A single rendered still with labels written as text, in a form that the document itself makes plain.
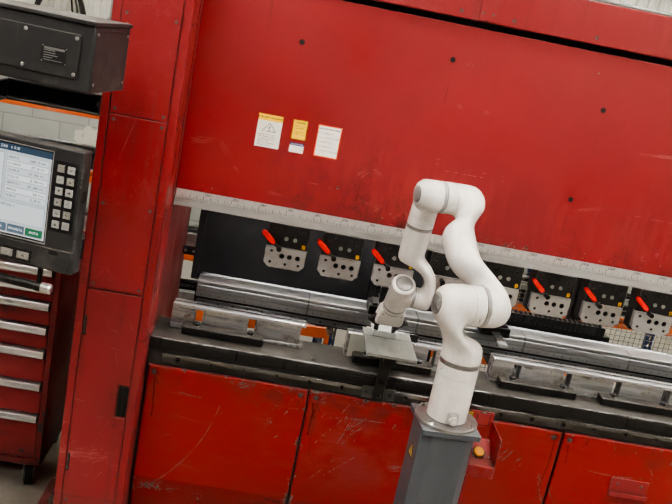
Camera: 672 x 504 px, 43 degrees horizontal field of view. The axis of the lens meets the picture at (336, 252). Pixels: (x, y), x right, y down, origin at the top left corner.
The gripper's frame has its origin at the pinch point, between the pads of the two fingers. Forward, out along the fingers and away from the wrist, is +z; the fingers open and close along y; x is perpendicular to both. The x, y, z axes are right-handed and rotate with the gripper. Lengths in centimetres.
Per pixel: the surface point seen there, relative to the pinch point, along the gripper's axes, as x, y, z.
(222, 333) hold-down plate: 9, 59, 8
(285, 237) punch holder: -19, 42, -19
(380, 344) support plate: 10.3, 2.0, -5.5
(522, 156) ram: -48, -35, -53
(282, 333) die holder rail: 3.8, 36.8, 10.4
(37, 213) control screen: 23, 113, -68
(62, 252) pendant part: 31, 104, -62
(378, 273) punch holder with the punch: -14.2, 6.4, -13.9
